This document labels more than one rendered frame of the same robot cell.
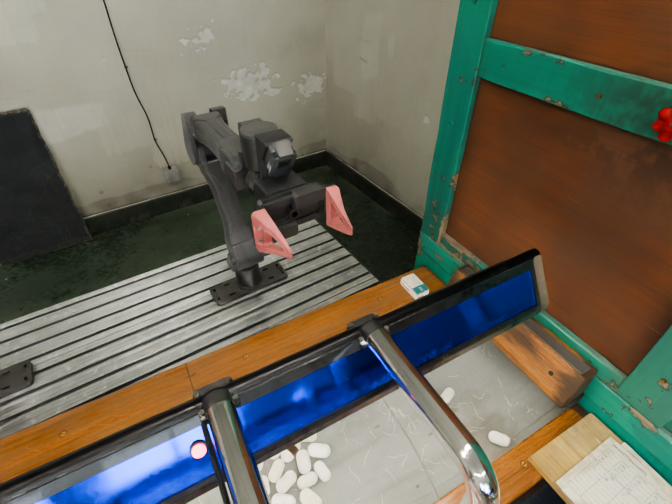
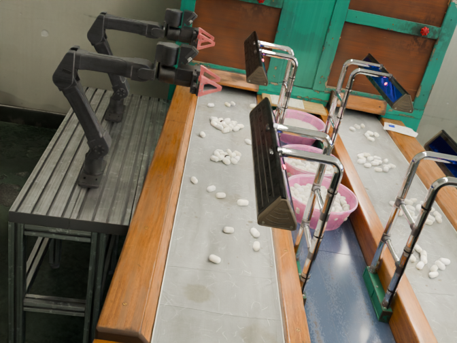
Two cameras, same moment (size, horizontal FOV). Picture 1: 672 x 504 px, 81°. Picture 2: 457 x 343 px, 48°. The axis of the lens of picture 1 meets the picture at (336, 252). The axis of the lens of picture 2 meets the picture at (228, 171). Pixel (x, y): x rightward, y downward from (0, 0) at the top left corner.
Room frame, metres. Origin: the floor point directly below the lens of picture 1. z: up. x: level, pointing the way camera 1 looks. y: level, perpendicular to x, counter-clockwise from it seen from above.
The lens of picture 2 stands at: (-0.66, 2.01, 1.58)
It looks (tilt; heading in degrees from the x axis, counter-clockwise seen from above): 26 degrees down; 294
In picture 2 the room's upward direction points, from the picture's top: 12 degrees clockwise
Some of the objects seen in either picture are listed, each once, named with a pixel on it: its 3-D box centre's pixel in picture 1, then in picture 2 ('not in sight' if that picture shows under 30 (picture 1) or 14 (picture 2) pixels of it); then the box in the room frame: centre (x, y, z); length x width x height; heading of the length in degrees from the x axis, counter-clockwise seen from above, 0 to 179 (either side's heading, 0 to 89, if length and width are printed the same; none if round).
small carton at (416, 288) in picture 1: (414, 286); not in sight; (0.63, -0.18, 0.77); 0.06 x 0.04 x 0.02; 29
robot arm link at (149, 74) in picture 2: not in sight; (158, 60); (0.28, 0.63, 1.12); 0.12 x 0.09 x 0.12; 33
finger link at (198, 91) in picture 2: not in sight; (207, 84); (0.12, 0.58, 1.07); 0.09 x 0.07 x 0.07; 33
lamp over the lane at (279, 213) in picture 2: not in sight; (270, 149); (-0.26, 0.88, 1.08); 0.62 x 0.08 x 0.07; 119
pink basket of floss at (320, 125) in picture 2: not in sight; (296, 128); (0.05, -0.25, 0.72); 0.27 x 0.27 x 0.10
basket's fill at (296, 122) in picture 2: not in sight; (295, 131); (0.05, -0.25, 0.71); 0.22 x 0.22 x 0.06
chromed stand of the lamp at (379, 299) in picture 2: not in sight; (428, 239); (-0.68, 0.65, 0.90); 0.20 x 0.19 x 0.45; 119
